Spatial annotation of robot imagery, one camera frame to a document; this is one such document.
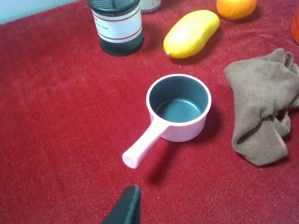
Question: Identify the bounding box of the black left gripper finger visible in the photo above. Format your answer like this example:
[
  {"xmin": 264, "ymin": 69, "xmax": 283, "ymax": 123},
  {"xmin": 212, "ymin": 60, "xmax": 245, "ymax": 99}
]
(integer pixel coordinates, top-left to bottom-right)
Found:
[{"xmin": 101, "ymin": 185, "xmax": 141, "ymax": 224}]

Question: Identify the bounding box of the red tablecloth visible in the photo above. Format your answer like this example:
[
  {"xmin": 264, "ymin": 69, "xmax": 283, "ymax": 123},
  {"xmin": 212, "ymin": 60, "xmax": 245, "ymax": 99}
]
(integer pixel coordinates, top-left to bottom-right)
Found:
[{"xmin": 0, "ymin": 0, "xmax": 299, "ymax": 224}]

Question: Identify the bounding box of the brown towel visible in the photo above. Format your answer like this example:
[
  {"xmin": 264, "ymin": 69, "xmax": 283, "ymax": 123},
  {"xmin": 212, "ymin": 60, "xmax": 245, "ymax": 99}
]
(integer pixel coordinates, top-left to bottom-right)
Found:
[{"xmin": 224, "ymin": 48, "xmax": 299, "ymax": 166}]

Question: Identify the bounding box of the yellow mango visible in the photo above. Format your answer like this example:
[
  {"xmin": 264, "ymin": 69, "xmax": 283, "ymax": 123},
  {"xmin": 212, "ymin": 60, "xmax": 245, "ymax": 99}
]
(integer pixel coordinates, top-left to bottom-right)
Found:
[{"xmin": 164, "ymin": 10, "xmax": 220, "ymax": 59}]

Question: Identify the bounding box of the black mesh pen holder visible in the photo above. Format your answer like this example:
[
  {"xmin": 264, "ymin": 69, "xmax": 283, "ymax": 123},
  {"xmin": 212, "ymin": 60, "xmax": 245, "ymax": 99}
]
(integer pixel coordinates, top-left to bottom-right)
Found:
[{"xmin": 87, "ymin": 0, "xmax": 143, "ymax": 56}]

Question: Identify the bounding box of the purple-capped paper roll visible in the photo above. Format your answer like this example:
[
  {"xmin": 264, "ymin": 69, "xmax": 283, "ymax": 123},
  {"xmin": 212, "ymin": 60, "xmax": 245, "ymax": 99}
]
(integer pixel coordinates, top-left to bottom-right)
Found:
[{"xmin": 140, "ymin": 0, "xmax": 161, "ymax": 13}]

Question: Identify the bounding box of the orange fruit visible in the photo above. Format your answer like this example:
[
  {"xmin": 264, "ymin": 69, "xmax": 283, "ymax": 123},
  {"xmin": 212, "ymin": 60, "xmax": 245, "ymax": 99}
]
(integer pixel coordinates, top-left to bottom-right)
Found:
[{"xmin": 216, "ymin": 0, "xmax": 257, "ymax": 21}]

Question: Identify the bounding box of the pink saucepan with handle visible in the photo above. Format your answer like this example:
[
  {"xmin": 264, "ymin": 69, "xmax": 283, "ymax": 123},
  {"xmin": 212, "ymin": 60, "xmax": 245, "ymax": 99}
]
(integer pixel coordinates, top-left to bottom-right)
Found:
[{"xmin": 122, "ymin": 74, "xmax": 212, "ymax": 168}]

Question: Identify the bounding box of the red pot with black handles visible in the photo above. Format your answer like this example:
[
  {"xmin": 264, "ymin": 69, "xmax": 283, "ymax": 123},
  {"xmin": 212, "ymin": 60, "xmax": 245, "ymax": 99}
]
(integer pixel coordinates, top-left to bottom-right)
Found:
[{"xmin": 291, "ymin": 16, "xmax": 299, "ymax": 45}]

